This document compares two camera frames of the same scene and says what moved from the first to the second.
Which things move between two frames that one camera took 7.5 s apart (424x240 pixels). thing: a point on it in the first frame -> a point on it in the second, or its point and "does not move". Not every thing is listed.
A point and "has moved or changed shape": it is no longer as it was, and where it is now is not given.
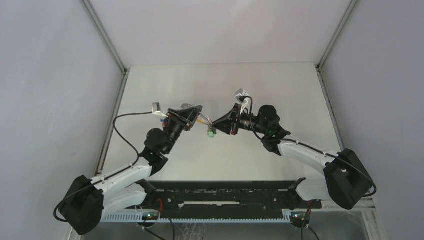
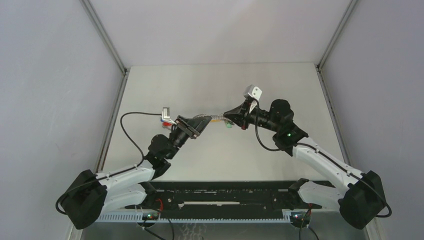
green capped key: (211, 134) has moved or changed shape
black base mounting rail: (228, 195) does not move
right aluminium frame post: (320, 64) does not move
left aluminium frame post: (124, 69) does not move
